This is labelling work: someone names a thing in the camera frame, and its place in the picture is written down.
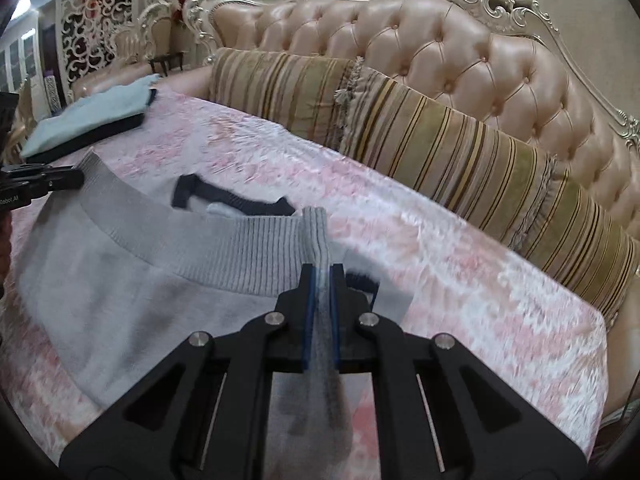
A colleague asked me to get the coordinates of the grey knit sweater navy trim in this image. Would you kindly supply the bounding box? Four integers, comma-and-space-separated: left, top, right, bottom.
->
14, 153, 412, 479

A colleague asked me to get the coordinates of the light blue folded garment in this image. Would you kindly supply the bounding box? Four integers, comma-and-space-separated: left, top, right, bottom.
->
19, 72, 163, 160

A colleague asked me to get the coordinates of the pink floral bedspread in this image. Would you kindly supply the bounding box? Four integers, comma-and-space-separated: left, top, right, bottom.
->
1, 90, 606, 479

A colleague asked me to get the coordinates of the small dark side table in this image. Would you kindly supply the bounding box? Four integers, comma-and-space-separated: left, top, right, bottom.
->
148, 51, 186, 77

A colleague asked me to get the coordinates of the white carved lattice screen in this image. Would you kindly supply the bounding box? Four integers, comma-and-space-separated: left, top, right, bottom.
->
55, 0, 149, 104

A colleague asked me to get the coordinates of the striped gold bolster pillow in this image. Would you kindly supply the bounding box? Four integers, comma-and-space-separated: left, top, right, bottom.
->
208, 48, 363, 151

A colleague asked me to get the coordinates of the pink tufted leather headboard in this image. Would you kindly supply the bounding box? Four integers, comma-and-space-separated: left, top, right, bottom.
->
182, 0, 639, 235

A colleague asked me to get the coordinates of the black cable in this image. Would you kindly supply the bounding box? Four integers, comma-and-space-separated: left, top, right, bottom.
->
602, 368, 640, 426

